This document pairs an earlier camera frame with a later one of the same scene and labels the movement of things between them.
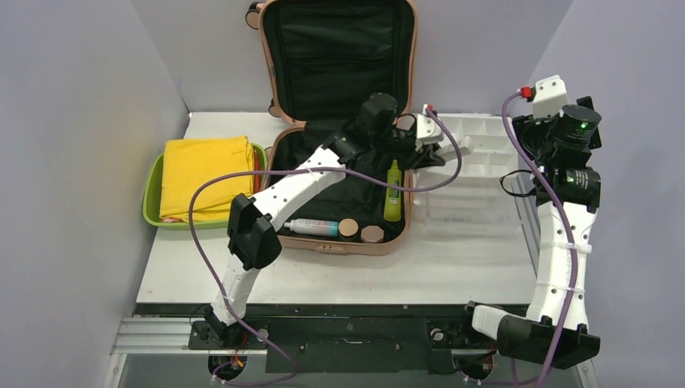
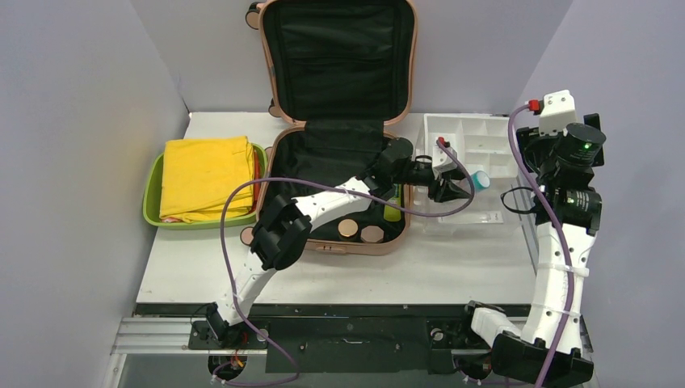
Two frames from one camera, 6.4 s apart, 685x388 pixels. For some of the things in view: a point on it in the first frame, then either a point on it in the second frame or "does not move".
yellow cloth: [187, 162] does not move
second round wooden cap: [372, 234] does not move
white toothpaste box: [448, 153] → [481, 217]
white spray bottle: [313, 227] → [480, 179]
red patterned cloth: [257, 180] does not move
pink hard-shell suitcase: [321, 61] does not move
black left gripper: [420, 158] → [448, 189]
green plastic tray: [153, 178] does not move
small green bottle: [392, 204] does not move
